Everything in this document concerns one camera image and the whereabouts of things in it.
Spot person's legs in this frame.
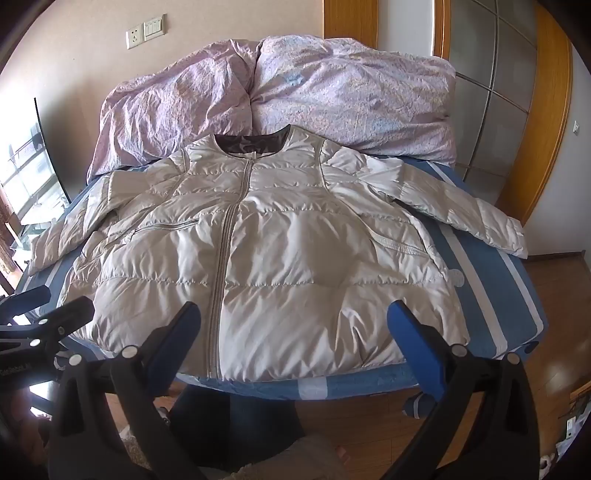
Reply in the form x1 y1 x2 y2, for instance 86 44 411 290
168 382 306 480

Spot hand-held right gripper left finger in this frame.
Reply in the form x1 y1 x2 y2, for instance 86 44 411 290
46 301 208 480

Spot purple floral duvet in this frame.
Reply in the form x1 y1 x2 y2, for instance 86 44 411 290
87 36 458 178

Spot bed with blue striped sheet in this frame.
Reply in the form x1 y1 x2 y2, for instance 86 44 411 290
9 157 550 421

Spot frosted glass sliding door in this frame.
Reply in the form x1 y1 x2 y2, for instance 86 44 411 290
445 0 540 185

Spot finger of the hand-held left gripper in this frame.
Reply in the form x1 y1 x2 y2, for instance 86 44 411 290
0 285 51 320
0 295 95 354

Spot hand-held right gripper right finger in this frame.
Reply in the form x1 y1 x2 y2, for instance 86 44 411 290
387 299 542 480

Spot white light switch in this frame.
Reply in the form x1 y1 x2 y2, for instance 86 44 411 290
143 14 166 39

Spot white puffer jacket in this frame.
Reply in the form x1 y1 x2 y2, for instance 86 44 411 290
28 124 529 383

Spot glass table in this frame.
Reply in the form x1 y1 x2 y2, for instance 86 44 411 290
0 217 52 278

